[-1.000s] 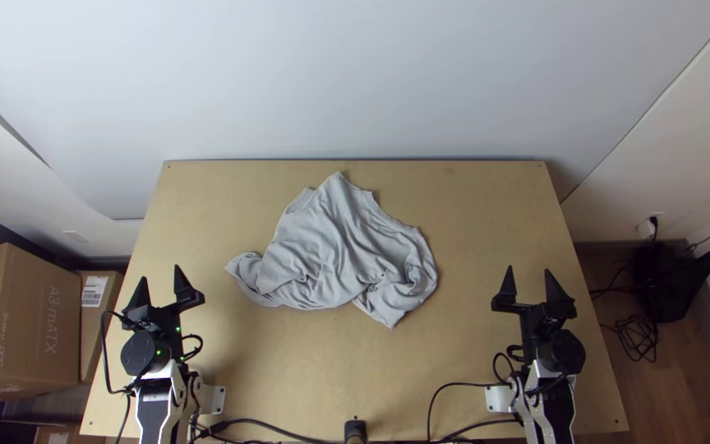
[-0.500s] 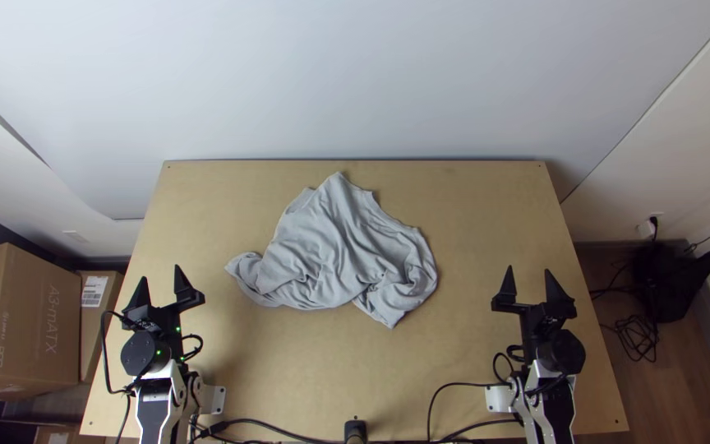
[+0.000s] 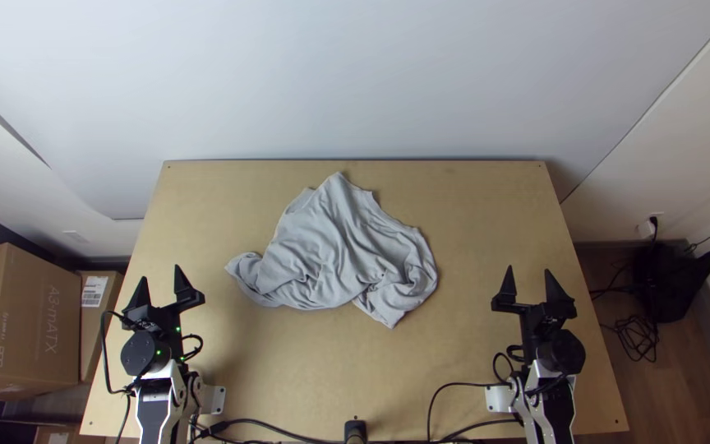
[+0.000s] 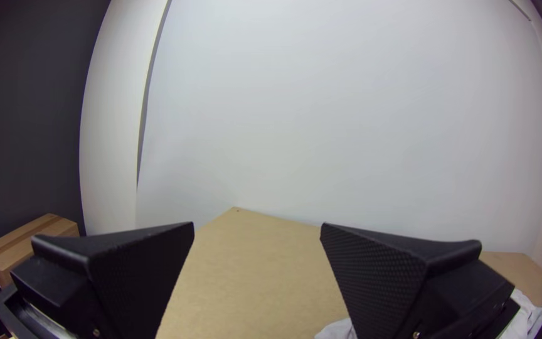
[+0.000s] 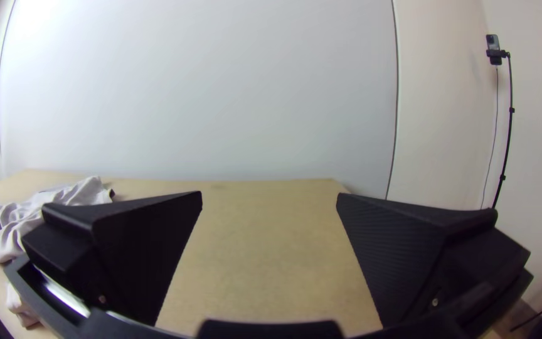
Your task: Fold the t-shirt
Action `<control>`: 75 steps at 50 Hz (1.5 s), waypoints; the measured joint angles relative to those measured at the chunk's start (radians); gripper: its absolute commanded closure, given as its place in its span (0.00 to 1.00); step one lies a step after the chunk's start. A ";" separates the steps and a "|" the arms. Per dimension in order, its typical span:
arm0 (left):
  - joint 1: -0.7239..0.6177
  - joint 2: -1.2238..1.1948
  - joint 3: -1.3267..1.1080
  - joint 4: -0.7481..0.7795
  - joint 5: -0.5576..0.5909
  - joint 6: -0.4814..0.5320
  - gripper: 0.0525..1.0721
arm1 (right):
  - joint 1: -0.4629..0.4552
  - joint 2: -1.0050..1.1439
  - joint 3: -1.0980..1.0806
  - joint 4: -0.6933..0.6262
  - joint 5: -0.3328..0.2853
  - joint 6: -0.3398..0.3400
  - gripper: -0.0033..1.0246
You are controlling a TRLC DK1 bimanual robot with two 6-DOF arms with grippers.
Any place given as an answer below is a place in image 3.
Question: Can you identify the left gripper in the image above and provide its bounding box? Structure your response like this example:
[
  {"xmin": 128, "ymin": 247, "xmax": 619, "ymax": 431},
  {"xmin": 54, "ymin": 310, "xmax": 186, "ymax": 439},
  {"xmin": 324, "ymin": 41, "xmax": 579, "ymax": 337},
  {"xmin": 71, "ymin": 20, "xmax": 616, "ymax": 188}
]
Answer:
[{"xmin": 121, "ymin": 264, "xmax": 207, "ymax": 340}]

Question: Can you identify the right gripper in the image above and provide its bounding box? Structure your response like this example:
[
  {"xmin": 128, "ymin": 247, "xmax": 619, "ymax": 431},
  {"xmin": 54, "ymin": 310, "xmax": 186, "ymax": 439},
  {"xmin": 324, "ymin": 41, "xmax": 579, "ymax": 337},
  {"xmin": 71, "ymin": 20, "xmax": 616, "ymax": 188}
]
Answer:
[{"xmin": 490, "ymin": 264, "xmax": 579, "ymax": 359}]

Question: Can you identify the grey t-shirt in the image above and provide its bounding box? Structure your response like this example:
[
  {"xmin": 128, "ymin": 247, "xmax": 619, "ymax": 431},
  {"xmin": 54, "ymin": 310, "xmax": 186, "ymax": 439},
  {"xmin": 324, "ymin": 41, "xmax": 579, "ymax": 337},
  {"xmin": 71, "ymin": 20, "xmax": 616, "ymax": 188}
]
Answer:
[{"xmin": 224, "ymin": 172, "xmax": 440, "ymax": 330}]

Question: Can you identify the small labelled cardboard box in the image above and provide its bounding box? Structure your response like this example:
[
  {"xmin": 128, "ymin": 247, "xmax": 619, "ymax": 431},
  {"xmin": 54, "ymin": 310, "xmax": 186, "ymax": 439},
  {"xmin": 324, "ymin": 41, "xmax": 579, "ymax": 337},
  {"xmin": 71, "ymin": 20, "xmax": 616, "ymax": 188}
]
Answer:
[{"xmin": 77, "ymin": 270, "xmax": 126, "ymax": 384}]

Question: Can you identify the black bag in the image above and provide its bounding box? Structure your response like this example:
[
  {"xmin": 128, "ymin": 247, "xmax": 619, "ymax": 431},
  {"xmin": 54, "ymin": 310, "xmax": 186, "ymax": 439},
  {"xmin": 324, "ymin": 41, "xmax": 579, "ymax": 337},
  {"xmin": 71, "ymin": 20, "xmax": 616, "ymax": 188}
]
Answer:
[{"xmin": 631, "ymin": 241, "xmax": 710, "ymax": 325}]

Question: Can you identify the large cardboard box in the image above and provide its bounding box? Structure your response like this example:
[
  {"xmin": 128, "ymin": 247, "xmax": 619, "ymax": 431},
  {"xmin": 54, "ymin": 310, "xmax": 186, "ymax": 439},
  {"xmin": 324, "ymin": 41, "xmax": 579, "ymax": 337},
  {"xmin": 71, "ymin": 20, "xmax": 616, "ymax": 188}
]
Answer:
[{"xmin": 0, "ymin": 242, "xmax": 82, "ymax": 401}]

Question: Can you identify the white wall plug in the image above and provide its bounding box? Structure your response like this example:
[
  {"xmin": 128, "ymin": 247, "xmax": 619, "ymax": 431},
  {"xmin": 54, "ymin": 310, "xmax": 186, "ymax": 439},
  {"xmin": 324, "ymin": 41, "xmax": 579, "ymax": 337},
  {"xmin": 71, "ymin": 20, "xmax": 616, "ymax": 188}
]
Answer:
[{"xmin": 636, "ymin": 212, "xmax": 665, "ymax": 241}]

